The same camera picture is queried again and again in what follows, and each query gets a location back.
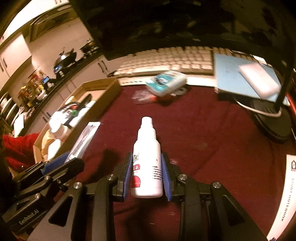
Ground white spray bottle red label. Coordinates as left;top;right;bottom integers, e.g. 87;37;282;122
131;116;163;198

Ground clear plastic blister pack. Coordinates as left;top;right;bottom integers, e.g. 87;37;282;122
65;121;101;163

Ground white pill bottle smooth cap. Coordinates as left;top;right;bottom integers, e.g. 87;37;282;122
49;111;70;141

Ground black snack packet red crab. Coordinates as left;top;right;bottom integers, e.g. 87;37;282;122
58;101;79;128

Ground black marker green cap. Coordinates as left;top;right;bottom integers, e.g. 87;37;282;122
70;94;92;116

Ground teal white tissue pack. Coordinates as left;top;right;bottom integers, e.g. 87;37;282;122
146;70;187;97

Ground cardboard tray box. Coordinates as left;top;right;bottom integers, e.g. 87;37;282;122
33;77;121;163

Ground black wok with lid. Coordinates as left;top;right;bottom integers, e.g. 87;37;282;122
53;48;77;71

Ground blue notebook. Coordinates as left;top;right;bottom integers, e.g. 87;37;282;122
214;53;281;102

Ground white booklet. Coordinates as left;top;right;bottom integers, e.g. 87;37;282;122
267;154;295;240

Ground white kitchen cabinets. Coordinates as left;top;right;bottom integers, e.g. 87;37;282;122
0;32;121;135

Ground white keyboard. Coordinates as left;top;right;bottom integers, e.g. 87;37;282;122
113;46;215;78

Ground black TCL monitor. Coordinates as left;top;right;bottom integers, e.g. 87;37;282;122
70;1;295;59

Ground white cable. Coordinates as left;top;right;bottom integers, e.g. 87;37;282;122
233;97;283;118

